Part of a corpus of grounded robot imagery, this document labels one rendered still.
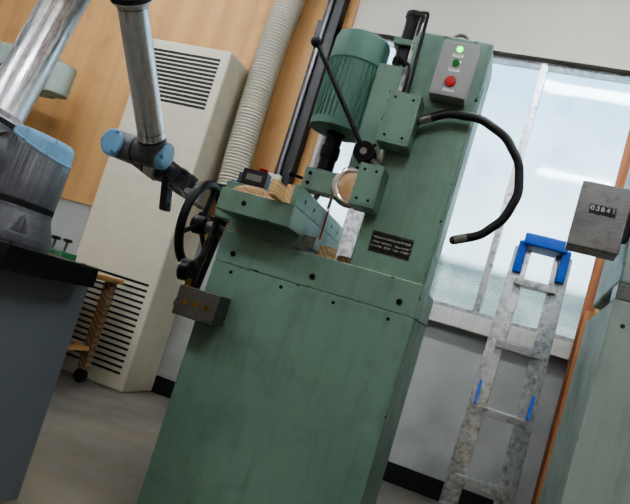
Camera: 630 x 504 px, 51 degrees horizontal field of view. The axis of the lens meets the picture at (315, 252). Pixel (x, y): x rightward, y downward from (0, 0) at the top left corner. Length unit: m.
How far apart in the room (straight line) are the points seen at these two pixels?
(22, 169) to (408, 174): 1.00
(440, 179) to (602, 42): 1.83
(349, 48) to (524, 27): 1.66
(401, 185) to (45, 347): 1.02
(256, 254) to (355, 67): 0.65
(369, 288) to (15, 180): 0.90
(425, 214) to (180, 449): 0.92
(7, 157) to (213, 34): 2.46
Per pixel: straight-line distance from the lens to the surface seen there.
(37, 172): 1.69
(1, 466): 1.79
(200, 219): 2.11
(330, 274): 1.75
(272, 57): 3.61
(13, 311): 1.61
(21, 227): 1.68
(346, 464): 1.75
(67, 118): 4.32
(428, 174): 1.89
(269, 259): 1.80
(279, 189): 1.68
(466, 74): 1.91
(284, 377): 1.77
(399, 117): 1.86
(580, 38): 3.57
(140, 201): 3.52
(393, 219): 1.87
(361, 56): 2.07
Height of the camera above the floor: 0.65
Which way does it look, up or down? 5 degrees up
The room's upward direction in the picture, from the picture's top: 17 degrees clockwise
